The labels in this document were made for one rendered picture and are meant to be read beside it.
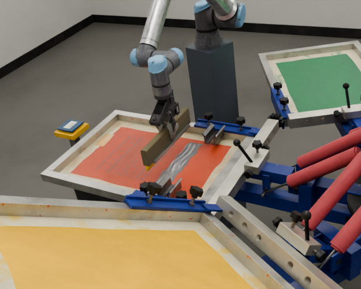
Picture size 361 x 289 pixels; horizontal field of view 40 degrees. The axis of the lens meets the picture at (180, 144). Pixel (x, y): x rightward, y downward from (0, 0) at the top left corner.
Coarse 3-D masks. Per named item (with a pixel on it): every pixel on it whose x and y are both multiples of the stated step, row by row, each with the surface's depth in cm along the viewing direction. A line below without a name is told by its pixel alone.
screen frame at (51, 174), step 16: (112, 112) 258; (128, 112) 255; (96, 128) 246; (192, 128) 236; (80, 144) 235; (64, 160) 226; (48, 176) 217; (64, 176) 215; (224, 176) 200; (96, 192) 206; (112, 192) 201; (128, 192) 199; (208, 192) 193
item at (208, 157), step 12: (120, 132) 246; (132, 132) 245; (144, 132) 243; (108, 144) 238; (180, 144) 230; (204, 144) 227; (216, 144) 226; (168, 156) 223; (204, 156) 220; (216, 156) 218; (204, 168) 212
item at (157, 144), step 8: (184, 112) 217; (176, 120) 213; (184, 120) 218; (160, 136) 203; (168, 136) 209; (152, 144) 199; (160, 144) 204; (144, 152) 196; (152, 152) 199; (160, 152) 205; (144, 160) 198; (152, 160) 200
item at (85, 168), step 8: (96, 152) 234; (104, 152) 233; (88, 160) 229; (96, 160) 228; (80, 168) 225; (88, 168) 224; (160, 168) 216; (184, 168) 214; (192, 168) 213; (88, 176) 219; (96, 176) 218; (104, 176) 217; (112, 176) 216; (120, 176) 215; (152, 176) 212; (176, 176) 210; (184, 176) 209; (192, 176) 209; (200, 176) 208; (208, 176) 207; (120, 184) 211; (128, 184) 210; (136, 184) 209; (184, 184) 205; (192, 184) 204; (200, 184) 203
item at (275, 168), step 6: (264, 168) 192; (270, 168) 192; (276, 168) 191; (282, 168) 191; (288, 168) 190; (294, 168) 190; (258, 174) 193; (270, 174) 190; (276, 174) 189; (282, 174) 188; (288, 174) 187; (270, 180) 192; (276, 180) 190; (282, 180) 189
